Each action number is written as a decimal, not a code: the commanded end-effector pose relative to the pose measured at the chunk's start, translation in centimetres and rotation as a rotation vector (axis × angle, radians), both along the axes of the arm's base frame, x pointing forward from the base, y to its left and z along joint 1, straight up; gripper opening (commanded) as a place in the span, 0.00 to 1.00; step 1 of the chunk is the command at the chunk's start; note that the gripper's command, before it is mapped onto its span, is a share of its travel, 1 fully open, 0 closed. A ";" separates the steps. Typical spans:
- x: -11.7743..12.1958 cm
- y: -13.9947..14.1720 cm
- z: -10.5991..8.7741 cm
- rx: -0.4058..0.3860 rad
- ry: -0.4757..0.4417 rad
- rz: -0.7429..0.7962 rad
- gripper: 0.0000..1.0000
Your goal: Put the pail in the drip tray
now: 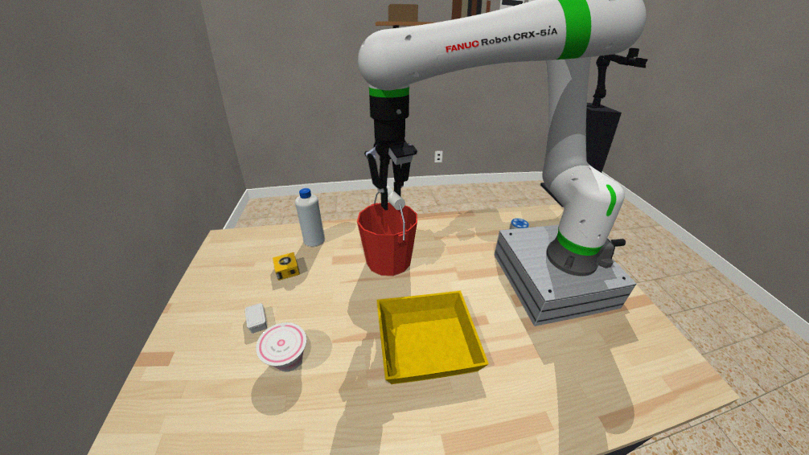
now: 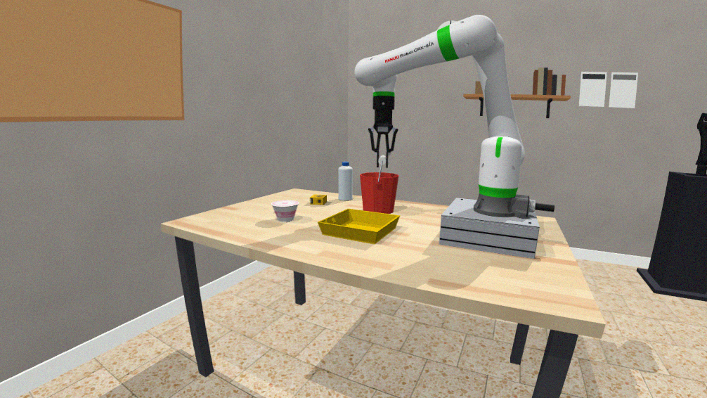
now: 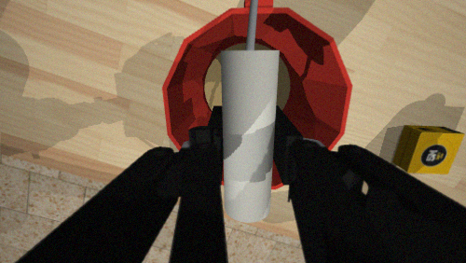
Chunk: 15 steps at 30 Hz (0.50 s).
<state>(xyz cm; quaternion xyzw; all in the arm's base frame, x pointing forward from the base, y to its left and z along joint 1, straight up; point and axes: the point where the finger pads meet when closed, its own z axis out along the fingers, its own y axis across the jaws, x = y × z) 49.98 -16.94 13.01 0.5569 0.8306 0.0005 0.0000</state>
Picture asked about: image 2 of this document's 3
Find white bottle with blue cap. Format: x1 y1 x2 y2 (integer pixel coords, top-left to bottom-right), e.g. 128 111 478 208
338 162 353 200

